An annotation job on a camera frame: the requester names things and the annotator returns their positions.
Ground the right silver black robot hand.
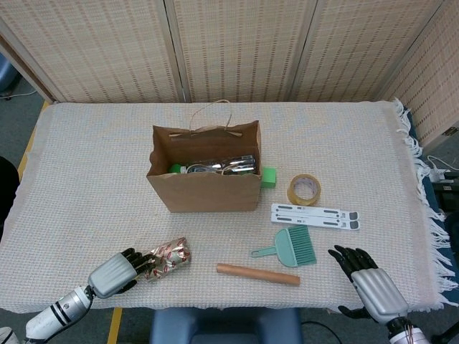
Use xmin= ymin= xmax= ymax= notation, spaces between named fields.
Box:
xmin=328 ymin=244 xmax=410 ymax=325

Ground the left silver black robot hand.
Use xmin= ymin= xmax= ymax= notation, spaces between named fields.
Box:
xmin=87 ymin=247 xmax=158 ymax=299

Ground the gold foil snack packet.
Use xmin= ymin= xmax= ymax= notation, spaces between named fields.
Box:
xmin=138 ymin=236 xmax=192 ymax=283

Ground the clear plastic water bottle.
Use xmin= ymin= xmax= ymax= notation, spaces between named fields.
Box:
xmin=184 ymin=154 xmax=257 ymax=176

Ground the brown paper bag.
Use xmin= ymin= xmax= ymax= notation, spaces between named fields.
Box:
xmin=146 ymin=99 xmax=263 ymax=213

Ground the teal hand brush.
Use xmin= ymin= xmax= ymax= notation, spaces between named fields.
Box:
xmin=288 ymin=225 xmax=317 ymax=266

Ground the white folding laptop stand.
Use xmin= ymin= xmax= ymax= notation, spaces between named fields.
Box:
xmin=269 ymin=203 xmax=361 ymax=232

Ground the teal dustpan brush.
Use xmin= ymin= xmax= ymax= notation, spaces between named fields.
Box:
xmin=250 ymin=225 xmax=317 ymax=268

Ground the dark blue table cover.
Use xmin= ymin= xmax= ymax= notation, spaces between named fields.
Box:
xmin=407 ymin=107 xmax=449 ymax=223

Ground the black box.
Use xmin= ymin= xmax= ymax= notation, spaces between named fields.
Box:
xmin=432 ymin=181 xmax=459 ymax=211

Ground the clear packing tape roll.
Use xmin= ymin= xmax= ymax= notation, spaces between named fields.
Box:
xmin=286 ymin=173 xmax=322 ymax=206

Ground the wooden rolling pin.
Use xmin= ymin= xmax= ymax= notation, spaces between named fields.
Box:
xmin=216 ymin=263 xmax=301 ymax=287

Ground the white power strip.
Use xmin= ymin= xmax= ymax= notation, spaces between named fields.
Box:
xmin=426 ymin=156 xmax=456 ymax=182

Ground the beige woven tablecloth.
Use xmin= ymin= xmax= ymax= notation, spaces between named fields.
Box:
xmin=0 ymin=97 xmax=451 ymax=315

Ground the green foam cube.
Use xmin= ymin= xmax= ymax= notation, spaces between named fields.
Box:
xmin=260 ymin=167 xmax=278 ymax=189

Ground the woven folding screen panel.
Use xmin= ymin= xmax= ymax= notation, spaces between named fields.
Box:
xmin=0 ymin=0 xmax=180 ymax=105
xmin=290 ymin=0 xmax=448 ymax=103
xmin=382 ymin=0 xmax=459 ymax=148
xmin=166 ymin=0 xmax=318 ymax=104

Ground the blue grey barrel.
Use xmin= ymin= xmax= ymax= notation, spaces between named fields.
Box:
xmin=0 ymin=53 xmax=19 ymax=95

